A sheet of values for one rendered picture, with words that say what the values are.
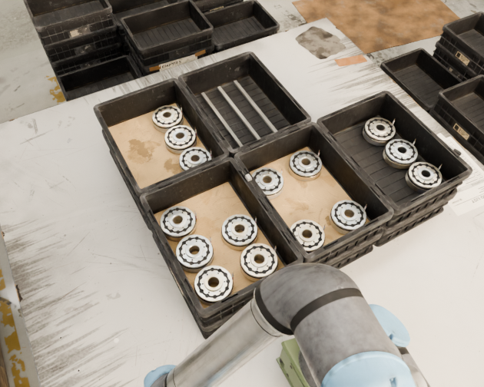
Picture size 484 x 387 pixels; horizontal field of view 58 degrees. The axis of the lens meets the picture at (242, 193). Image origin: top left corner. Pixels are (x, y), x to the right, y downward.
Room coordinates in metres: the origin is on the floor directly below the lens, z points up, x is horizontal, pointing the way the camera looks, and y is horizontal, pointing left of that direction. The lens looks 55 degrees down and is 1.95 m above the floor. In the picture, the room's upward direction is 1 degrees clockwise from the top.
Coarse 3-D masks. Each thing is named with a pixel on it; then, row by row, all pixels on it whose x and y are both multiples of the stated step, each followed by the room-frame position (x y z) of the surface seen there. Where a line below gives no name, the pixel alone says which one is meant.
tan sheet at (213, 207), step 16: (208, 192) 0.78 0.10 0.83; (224, 192) 0.78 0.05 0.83; (192, 208) 0.72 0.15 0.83; (208, 208) 0.72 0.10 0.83; (224, 208) 0.72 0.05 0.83; (240, 208) 0.72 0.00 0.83; (208, 224) 0.66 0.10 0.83; (256, 240) 0.61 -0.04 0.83; (224, 256) 0.56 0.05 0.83; (240, 272) 0.51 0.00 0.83; (240, 288) 0.46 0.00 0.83
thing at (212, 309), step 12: (204, 168) 0.79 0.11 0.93; (180, 180) 0.74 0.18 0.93; (144, 192) 0.70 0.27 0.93; (156, 192) 0.71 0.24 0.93; (252, 192) 0.71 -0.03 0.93; (144, 204) 0.66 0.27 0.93; (264, 204) 0.67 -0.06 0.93; (156, 228) 0.59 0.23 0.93; (276, 228) 0.60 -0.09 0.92; (288, 240) 0.56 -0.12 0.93; (168, 252) 0.52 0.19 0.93; (180, 264) 0.48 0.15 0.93; (288, 264) 0.49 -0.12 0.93; (180, 276) 0.45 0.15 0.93; (192, 288) 0.42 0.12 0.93; (252, 288) 0.42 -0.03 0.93; (192, 300) 0.39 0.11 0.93; (228, 300) 0.39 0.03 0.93; (204, 312) 0.36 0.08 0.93; (216, 312) 0.37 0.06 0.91
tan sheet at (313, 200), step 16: (288, 160) 0.91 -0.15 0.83; (288, 176) 0.84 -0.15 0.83; (320, 176) 0.85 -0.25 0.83; (288, 192) 0.78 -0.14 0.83; (304, 192) 0.78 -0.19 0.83; (320, 192) 0.78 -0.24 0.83; (336, 192) 0.78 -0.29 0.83; (288, 208) 0.72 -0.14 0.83; (304, 208) 0.72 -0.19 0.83; (320, 208) 0.72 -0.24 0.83; (288, 224) 0.67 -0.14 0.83; (320, 224) 0.67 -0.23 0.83
